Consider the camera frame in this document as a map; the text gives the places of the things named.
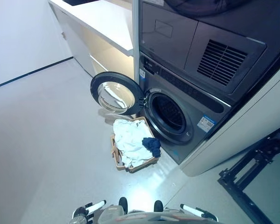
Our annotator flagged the black left robot foot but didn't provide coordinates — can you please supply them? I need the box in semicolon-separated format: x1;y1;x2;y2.
118;196;129;214

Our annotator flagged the grey front-load washing machine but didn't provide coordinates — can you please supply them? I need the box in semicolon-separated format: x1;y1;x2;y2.
136;50;232;165

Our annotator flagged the small blue white sticker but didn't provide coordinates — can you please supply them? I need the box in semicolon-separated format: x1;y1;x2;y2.
137;68;147;81

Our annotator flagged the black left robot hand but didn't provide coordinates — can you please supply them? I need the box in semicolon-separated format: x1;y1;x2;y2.
72;199;107;220

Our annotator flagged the dark blue garment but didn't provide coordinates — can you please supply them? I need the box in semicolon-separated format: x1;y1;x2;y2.
141;137;162;158

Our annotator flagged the black metal frame stand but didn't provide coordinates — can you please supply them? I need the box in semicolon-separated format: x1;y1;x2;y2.
217;127;280;199

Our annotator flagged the woven tan laundry basket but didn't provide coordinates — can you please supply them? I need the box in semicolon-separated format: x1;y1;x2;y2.
110;116;162;174

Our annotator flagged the silver left robot leg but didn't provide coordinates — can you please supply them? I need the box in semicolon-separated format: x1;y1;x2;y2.
98;205;126;224

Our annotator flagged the grey dryer with vent grille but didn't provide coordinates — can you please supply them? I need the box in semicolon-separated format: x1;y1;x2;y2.
139;0;268;95

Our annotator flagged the grey vertical side panel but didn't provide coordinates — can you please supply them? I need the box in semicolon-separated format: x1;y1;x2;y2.
131;0;141;82

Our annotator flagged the black cooktop on counter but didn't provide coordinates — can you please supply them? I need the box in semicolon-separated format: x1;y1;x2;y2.
62;0;85;7

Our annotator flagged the grey robot torso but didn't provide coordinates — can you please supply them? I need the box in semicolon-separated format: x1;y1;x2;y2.
114;210;189;224

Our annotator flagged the white counter cabinet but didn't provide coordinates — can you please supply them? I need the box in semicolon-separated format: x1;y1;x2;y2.
48;0;140;78

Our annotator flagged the round washing machine door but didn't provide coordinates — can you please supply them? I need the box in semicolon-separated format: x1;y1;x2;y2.
90;71;147;116

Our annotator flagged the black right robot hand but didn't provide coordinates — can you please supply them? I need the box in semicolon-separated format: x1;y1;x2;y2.
179;203;219;223

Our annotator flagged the black round dryer door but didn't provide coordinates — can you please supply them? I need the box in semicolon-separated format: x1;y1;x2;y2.
164;0;239;17

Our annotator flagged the white appliance enclosure panel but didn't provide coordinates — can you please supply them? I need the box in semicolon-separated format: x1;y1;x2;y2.
179;69;280;178

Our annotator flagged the white crumpled garment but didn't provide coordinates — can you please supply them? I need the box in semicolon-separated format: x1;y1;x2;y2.
112;119;155;169

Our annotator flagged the energy label sticker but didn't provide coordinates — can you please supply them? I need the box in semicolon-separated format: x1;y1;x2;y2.
197;114;217;132

